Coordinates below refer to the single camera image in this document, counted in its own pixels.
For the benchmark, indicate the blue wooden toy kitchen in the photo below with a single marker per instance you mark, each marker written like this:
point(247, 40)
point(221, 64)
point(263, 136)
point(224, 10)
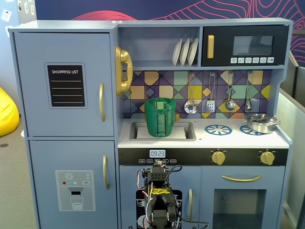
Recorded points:
point(155, 45)

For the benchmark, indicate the oven door with window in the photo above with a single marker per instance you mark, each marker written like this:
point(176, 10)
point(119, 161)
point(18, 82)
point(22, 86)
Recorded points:
point(207, 181)

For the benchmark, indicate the metal slotted spatula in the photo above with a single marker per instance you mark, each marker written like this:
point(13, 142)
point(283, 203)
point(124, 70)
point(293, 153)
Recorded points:
point(210, 106)

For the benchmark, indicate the fridge door with shopping list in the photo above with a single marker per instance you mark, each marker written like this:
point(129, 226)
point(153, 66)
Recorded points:
point(31, 107)

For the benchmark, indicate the gold toy faucet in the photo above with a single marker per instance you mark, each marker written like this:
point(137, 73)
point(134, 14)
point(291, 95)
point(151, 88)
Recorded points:
point(177, 117)

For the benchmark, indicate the black toy microwave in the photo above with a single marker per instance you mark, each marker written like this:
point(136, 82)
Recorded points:
point(281, 47)

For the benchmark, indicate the metal ladle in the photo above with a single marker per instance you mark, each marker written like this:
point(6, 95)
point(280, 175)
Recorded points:
point(230, 105)

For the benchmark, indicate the fridge door with dispenser print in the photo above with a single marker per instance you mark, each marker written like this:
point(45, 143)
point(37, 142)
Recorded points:
point(43, 167)

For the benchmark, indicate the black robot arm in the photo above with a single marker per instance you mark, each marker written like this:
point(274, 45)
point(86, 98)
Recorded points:
point(158, 176)

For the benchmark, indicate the grey pinboard panel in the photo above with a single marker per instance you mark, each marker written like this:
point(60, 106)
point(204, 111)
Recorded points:
point(27, 14)

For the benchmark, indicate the round floor socket cover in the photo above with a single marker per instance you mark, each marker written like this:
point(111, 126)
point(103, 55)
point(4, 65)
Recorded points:
point(3, 145)

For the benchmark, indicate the steel toy pot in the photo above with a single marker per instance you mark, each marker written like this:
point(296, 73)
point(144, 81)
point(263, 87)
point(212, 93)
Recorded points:
point(262, 128)

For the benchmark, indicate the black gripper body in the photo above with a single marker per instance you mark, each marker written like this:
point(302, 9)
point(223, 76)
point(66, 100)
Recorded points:
point(158, 162)

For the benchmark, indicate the gold toy telephone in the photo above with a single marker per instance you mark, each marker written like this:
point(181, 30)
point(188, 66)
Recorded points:
point(125, 56)

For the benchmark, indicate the green plastic container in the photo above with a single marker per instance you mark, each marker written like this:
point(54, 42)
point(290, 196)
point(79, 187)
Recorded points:
point(151, 124)

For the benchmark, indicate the white toy plate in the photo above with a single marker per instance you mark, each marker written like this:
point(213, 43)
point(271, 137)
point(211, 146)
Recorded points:
point(193, 52)
point(176, 53)
point(184, 53)

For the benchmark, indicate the white photo card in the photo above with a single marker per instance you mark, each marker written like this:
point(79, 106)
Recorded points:
point(6, 14)

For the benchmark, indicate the metal skimmer spoon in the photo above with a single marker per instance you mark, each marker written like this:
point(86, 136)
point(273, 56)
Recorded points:
point(190, 107)

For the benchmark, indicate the grey toy sink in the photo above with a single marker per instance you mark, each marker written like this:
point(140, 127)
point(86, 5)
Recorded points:
point(190, 133)

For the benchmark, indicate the dishwasher door with print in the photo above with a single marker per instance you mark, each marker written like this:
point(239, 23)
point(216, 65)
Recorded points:
point(126, 190)

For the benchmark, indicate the gold stove knob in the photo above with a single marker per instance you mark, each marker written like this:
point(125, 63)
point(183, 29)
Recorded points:
point(218, 157)
point(267, 158)

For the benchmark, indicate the yellow bean bag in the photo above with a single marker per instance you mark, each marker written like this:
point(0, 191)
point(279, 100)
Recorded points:
point(8, 114)

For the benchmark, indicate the small metal spoon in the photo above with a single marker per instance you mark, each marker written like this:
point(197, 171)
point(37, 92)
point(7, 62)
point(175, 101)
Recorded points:
point(248, 105)

